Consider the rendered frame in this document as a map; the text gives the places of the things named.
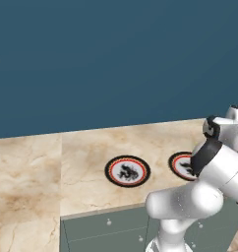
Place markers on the white round drawer knob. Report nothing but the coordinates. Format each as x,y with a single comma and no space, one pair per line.
108,222
141,239

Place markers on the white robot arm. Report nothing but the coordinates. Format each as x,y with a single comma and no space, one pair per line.
203,200

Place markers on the black rimmed dragon plate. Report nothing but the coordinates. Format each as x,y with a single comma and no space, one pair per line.
127,171
180,164

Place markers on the grey-green drawer front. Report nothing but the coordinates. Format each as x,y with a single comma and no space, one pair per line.
107,244
104,223

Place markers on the white round cupboard knob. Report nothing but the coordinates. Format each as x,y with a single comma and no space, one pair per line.
200,225
193,245

